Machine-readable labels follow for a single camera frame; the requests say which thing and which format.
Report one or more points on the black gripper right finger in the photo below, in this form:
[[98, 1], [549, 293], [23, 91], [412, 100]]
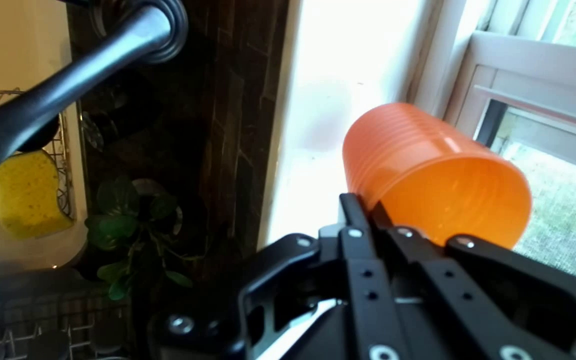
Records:
[[475, 293]]

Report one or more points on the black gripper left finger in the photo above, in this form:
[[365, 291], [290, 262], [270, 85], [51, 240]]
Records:
[[361, 286]]

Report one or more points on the orange plastic cup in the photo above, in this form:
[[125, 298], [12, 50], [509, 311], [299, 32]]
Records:
[[434, 172]]

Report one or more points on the small plant in white pot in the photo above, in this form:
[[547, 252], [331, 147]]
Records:
[[135, 226]]

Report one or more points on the metal dish rack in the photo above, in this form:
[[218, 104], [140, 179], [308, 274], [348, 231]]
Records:
[[35, 313]]

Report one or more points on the yellow sponge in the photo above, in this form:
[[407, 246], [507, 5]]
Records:
[[28, 200]]

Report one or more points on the dark metal faucet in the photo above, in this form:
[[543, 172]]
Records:
[[68, 87]]

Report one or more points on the white window frame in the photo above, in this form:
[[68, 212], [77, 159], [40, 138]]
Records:
[[540, 73]]

